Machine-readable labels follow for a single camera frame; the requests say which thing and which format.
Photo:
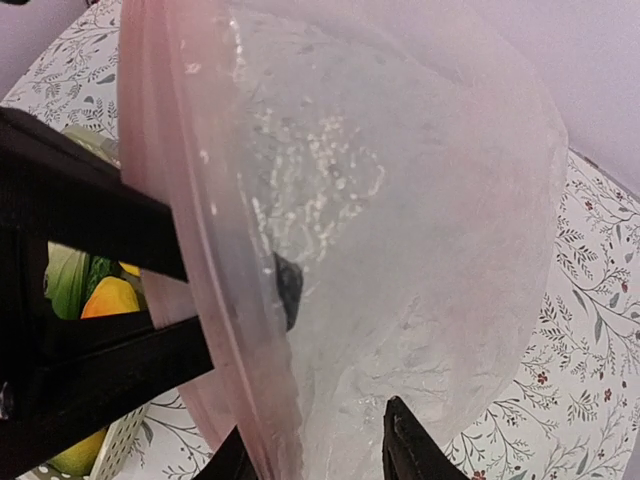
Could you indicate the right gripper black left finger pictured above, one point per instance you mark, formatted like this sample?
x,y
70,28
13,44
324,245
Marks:
x,y
230,462

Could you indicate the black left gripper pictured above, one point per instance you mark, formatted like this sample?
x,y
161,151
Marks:
x,y
54,189

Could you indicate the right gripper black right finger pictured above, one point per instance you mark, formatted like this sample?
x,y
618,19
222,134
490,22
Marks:
x,y
408,451

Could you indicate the yellow green mango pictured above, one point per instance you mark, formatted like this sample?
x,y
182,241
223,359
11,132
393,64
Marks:
x,y
79,459

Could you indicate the clear zip top bag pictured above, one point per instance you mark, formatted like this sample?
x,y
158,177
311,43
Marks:
x,y
364,195

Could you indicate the yellow lemon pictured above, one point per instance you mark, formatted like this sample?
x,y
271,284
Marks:
x,y
130,269

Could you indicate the green bok choy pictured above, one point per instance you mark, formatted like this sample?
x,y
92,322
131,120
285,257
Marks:
x,y
70,278

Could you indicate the pale green perforated basket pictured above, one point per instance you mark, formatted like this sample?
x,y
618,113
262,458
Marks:
x,y
120,439

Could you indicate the floral patterned table mat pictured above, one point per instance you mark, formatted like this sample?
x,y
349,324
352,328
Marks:
x,y
572,410

